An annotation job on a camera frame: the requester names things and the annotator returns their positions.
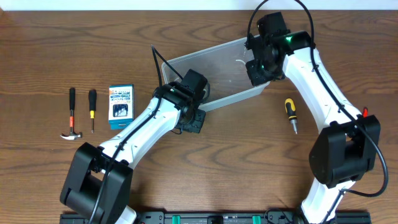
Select clear plastic container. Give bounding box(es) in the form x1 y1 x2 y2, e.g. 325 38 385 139
168 37 269 112

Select stubby yellow black screwdriver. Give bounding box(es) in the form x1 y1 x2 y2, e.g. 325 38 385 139
284 98 298 134

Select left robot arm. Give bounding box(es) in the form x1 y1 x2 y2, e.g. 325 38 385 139
60 70 210 223

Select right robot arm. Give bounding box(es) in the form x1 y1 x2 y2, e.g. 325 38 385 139
245 12 381 223

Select blue screw box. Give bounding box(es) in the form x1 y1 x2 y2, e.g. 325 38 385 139
108 84 134 130

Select black yellow slim screwdriver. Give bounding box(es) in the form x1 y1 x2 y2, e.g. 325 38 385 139
88 89 97 133

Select small claw hammer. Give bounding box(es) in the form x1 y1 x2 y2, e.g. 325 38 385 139
60 87 82 141

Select red handled pliers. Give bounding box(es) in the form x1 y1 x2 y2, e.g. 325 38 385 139
363 107 368 117

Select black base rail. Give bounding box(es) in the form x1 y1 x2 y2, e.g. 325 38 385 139
59 210 372 224

